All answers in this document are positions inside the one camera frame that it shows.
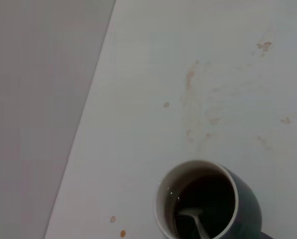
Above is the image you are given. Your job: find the dark brown coffee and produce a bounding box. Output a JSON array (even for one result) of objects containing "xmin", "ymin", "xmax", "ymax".
[{"xmin": 172, "ymin": 173, "xmax": 236, "ymax": 239}]

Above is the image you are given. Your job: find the metal spoon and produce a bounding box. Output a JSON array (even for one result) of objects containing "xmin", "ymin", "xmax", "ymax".
[{"xmin": 177, "ymin": 208, "xmax": 210, "ymax": 239}]

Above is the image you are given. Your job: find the grey ceramic cup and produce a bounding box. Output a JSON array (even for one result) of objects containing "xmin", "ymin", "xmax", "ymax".
[{"xmin": 153, "ymin": 159, "xmax": 275, "ymax": 239}]

